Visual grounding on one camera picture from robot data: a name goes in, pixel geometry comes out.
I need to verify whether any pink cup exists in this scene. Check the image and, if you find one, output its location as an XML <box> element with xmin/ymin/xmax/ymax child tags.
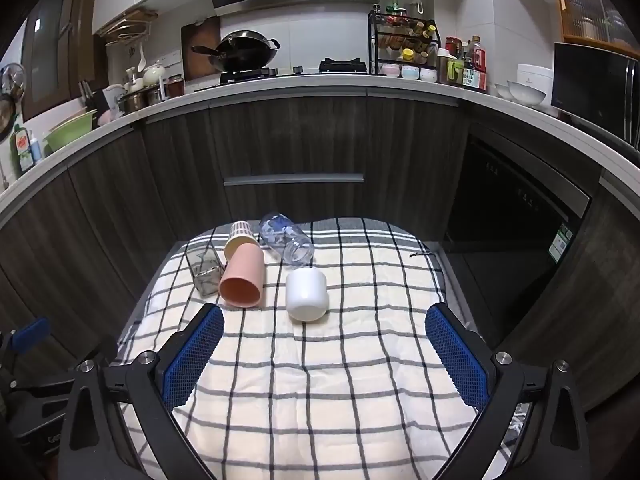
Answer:
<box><xmin>218</xmin><ymin>242</ymin><xmax>265</xmax><ymax>308</ymax></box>

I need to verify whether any steel pot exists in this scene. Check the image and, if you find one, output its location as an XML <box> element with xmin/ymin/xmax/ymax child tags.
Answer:
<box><xmin>119</xmin><ymin>88</ymin><xmax>149</xmax><ymax>114</ymax></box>

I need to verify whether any black white checked cloth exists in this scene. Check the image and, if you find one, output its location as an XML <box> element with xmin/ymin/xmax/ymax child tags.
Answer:
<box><xmin>112</xmin><ymin>217</ymin><xmax>532</xmax><ymax>480</ymax></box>

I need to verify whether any wooden glass-door cabinet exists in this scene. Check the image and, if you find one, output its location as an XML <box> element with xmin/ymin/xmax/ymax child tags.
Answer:
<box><xmin>551</xmin><ymin>0</ymin><xmax>640</xmax><ymax>55</ymax></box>

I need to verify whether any black knife block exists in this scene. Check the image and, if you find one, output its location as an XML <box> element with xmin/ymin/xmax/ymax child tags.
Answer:
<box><xmin>79</xmin><ymin>80</ymin><xmax>109</xmax><ymax>114</ymax></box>

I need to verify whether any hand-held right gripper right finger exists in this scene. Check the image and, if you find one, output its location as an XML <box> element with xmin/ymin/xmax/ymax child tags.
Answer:
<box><xmin>425</xmin><ymin>301</ymin><xmax>591</xmax><ymax>480</ymax></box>

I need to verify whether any white electric kettle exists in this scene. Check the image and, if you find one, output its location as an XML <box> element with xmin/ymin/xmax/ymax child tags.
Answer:
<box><xmin>102</xmin><ymin>84</ymin><xmax>126</xmax><ymax>119</ymax></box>

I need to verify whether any black spice rack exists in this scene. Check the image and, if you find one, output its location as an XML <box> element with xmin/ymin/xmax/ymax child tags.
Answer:
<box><xmin>368</xmin><ymin>6</ymin><xmax>442</xmax><ymax>80</ymax></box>

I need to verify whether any brown cutting board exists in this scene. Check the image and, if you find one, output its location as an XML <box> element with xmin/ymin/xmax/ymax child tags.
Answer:
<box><xmin>181</xmin><ymin>16</ymin><xmax>222</xmax><ymax>81</ymax></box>

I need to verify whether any black wok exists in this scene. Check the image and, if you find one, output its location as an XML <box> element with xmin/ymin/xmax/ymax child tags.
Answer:
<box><xmin>190</xmin><ymin>30</ymin><xmax>281</xmax><ymax>74</ymax></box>

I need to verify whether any green dish soap bottle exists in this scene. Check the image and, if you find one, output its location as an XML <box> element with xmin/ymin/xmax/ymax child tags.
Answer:
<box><xmin>12</xmin><ymin>123</ymin><xmax>35</xmax><ymax>174</ymax></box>

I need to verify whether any black built-in dishwasher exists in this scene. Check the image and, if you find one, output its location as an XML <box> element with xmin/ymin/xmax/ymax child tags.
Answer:
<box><xmin>442</xmin><ymin>124</ymin><xmax>594</xmax><ymax>343</ymax></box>

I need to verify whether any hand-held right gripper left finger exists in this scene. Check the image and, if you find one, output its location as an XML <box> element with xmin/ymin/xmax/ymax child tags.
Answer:
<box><xmin>56</xmin><ymin>302</ymin><xmax>226</xmax><ymax>480</ymax></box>

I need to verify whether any clear blue-print glass bottle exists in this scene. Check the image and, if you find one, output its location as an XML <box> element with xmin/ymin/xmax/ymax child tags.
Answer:
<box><xmin>258</xmin><ymin>211</ymin><xmax>315</xmax><ymax>266</ymax></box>

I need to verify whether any wall rack with boards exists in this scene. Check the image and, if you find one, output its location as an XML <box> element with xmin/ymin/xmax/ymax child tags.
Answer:
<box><xmin>96</xmin><ymin>7</ymin><xmax>159</xmax><ymax>47</ymax></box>

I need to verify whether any white cup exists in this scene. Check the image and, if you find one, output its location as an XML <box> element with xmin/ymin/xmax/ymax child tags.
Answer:
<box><xmin>285</xmin><ymin>267</ymin><xmax>330</xmax><ymax>322</ymax></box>

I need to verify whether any square grey glass cup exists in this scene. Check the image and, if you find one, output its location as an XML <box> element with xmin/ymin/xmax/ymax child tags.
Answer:
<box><xmin>184</xmin><ymin>242</ymin><xmax>224</xmax><ymax>296</ymax></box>

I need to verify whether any steel drawer handle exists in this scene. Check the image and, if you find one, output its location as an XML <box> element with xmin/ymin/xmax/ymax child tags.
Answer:
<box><xmin>223</xmin><ymin>173</ymin><xmax>365</xmax><ymax>187</ymax></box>

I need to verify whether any white rice cooker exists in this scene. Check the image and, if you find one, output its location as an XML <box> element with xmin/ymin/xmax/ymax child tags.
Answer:
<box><xmin>516</xmin><ymin>63</ymin><xmax>554</xmax><ymax>106</ymax></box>

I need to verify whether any black gas stove burner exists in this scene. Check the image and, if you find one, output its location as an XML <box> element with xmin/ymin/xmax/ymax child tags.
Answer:
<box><xmin>220</xmin><ymin>66</ymin><xmax>279</xmax><ymax>84</ymax></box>
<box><xmin>319</xmin><ymin>57</ymin><xmax>369</xmax><ymax>74</ymax></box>

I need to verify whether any cream ribbed cup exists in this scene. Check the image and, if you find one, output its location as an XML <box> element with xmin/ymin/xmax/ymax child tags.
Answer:
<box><xmin>223</xmin><ymin>220</ymin><xmax>262</xmax><ymax>261</ymax></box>

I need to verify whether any white teapot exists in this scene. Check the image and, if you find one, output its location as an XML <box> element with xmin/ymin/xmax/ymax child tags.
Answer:
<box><xmin>142</xmin><ymin>61</ymin><xmax>166</xmax><ymax>87</ymax></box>

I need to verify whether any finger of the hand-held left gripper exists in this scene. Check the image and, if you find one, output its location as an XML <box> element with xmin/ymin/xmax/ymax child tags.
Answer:
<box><xmin>0</xmin><ymin>316</ymin><xmax>53</xmax><ymax>357</ymax></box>

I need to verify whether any green plastic basin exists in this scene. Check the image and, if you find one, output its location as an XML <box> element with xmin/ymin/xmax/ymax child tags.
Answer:
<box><xmin>43</xmin><ymin>109</ymin><xmax>99</xmax><ymax>152</ymax></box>

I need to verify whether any hanging glass pan lid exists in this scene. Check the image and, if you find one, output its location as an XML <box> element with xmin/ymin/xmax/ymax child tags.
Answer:
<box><xmin>0</xmin><ymin>62</ymin><xmax>26</xmax><ymax>102</ymax></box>

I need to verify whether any brown framed window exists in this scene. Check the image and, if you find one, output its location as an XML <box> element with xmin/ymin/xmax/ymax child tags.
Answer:
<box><xmin>22</xmin><ymin>0</ymin><xmax>109</xmax><ymax>122</ymax></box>

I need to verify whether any black microwave oven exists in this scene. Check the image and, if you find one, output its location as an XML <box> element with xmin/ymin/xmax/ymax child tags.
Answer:
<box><xmin>551</xmin><ymin>42</ymin><xmax>640</xmax><ymax>150</ymax></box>

